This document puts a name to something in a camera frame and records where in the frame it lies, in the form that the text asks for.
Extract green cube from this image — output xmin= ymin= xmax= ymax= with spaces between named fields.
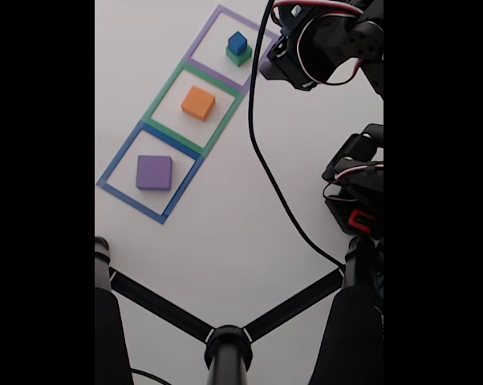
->
xmin=225 ymin=44 xmax=254 ymax=68

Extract small blue cube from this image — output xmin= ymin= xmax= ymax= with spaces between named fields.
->
xmin=227 ymin=30 xmax=248 ymax=55

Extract orange square block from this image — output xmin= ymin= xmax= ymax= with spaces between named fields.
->
xmin=181 ymin=85 xmax=217 ymax=123

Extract purple square block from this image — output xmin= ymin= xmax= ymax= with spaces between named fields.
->
xmin=135 ymin=155 xmax=174 ymax=191

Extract red table clamp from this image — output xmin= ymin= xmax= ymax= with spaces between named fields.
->
xmin=347 ymin=208 xmax=377 ymax=236

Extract black cable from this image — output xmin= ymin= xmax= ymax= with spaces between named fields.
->
xmin=247 ymin=0 xmax=347 ymax=269
xmin=129 ymin=369 xmax=170 ymax=385

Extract purple tape square frame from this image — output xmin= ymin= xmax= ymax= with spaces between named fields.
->
xmin=184 ymin=3 xmax=282 ymax=94

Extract green tape square frame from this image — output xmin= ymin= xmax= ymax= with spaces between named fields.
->
xmin=141 ymin=59 xmax=242 ymax=158

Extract blue tape square frame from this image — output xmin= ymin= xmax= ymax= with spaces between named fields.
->
xmin=95 ymin=122 xmax=205 ymax=225

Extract black camera tripod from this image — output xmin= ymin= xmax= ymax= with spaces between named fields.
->
xmin=95 ymin=236 xmax=384 ymax=385

